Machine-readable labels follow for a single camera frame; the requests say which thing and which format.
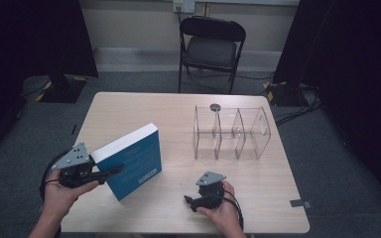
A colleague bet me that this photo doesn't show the person's right hand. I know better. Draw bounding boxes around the person's right hand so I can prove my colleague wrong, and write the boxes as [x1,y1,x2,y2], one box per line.
[195,179,238,232]

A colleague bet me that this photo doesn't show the black curtain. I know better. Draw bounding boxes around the black curtain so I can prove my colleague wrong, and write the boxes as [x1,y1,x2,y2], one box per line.
[0,0,99,167]
[272,0,381,214]

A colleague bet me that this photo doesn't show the person's left hand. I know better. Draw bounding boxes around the person's left hand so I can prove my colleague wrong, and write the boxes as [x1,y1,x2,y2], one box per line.
[42,170,101,222]

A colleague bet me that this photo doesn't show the white wall socket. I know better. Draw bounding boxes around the white wall socket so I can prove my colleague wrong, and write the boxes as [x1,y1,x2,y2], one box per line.
[173,0,196,14]

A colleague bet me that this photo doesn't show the black plug cable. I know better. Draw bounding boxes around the black plug cable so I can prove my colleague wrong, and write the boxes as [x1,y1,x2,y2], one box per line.
[176,5,185,26]

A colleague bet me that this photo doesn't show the black stand base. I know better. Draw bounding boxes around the black stand base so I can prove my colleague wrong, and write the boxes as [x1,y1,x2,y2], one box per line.
[35,73,89,104]
[263,80,311,108]

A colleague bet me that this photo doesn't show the clear acrylic book rack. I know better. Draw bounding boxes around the clear acrylic book rack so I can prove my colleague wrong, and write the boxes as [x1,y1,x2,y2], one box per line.
[192,104,272,162]

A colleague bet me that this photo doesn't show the black floor cables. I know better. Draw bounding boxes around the black floor cables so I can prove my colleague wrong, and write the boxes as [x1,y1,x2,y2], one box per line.
[273,84,323,127]

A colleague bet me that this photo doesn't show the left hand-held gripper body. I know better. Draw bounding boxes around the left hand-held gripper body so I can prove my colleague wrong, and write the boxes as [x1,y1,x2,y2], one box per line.
[51,142,97,189]

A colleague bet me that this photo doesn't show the black folding chair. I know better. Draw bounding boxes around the black folding chair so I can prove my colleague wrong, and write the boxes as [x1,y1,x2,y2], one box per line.
[178,15,247,95]

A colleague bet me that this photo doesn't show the blue book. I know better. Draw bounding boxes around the blue book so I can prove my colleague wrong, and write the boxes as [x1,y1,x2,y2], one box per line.
[89,122,164,202]

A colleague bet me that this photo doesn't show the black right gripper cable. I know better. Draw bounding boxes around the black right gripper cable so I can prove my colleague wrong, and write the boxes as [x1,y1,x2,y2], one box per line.
[222,189,245,232]

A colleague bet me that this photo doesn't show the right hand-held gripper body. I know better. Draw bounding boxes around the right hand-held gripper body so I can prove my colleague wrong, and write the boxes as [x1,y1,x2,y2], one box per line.
[194,171,228,210]

